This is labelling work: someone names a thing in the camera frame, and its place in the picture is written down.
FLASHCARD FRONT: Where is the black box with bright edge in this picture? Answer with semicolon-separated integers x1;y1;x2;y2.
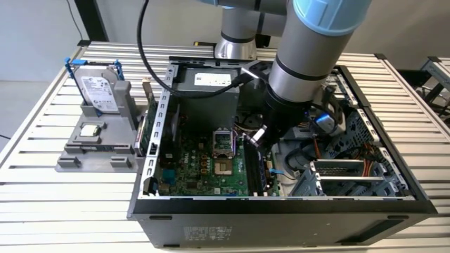
240;60;273;80

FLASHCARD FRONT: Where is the black looped wire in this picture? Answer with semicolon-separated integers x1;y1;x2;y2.
283;147;315;176

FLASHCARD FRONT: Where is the thin black hanging cable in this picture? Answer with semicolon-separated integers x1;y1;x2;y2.
66;0;86;41

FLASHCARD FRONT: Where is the silver CPU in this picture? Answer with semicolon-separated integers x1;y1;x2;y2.
80;125;102;137

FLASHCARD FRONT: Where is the hard disk in blue carrier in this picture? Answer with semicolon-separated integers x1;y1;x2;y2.
64;58;126;114

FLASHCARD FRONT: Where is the grey power supply unit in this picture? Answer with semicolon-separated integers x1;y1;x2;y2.
171;67;243;132

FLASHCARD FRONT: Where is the metal slat side table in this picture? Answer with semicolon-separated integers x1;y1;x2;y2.
419;56;450;87

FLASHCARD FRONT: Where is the green motherboard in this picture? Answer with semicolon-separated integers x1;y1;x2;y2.
158;129;282;197

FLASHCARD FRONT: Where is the metal drive bay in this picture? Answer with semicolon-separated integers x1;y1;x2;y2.
323;67;355;108

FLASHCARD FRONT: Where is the black camera cable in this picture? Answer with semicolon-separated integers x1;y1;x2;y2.
136;0;255;99

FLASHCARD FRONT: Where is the metal socket cover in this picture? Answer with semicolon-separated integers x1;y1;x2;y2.
212;130;235;156

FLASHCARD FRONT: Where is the orange wire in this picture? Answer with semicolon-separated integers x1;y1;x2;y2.
311;137;322;159

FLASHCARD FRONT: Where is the green graphics card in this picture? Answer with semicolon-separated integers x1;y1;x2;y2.
135;76;158;158

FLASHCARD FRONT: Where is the silver and black camera bracket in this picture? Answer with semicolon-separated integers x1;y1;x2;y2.
250;125;269;146

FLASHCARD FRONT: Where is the grey parts rack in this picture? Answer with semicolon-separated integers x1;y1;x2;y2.
55;80;147;173

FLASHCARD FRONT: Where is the metal disk bay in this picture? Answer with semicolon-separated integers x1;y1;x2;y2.
291;158;413;197

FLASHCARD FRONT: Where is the black open PC case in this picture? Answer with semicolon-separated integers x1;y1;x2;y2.
126;55;439;248

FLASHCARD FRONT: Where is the CPU socket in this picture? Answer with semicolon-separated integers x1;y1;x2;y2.
214;155;235;176

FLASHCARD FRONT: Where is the multicolour wire bundle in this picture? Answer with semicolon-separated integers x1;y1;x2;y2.
358;143;381;178

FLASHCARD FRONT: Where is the black round fan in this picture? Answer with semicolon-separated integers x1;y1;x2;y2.
234;110;266;132

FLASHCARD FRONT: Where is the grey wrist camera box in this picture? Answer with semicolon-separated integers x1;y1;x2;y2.
314;112;342;135

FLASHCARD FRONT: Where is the black post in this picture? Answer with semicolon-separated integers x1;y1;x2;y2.
74;0;110;43

